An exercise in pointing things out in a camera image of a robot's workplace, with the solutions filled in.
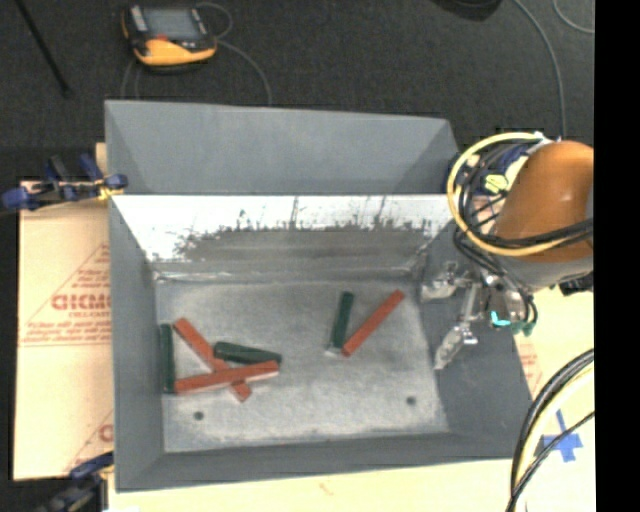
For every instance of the brown cardboard board, red print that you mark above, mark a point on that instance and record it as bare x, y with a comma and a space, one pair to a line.
60, 380

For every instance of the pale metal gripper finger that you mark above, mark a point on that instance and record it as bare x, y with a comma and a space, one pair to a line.
450, 346
442, 286

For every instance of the red-brown flat block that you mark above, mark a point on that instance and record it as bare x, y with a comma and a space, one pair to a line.
225, 377
374, 322
197, 342

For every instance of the grey metal bin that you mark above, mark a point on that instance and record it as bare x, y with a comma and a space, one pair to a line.
300, 415

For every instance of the black cylinder on white bracket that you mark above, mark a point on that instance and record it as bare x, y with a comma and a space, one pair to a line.
576, 286

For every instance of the dark green flat block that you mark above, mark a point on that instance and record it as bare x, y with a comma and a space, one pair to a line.
341, 320
167, 357
247, 353

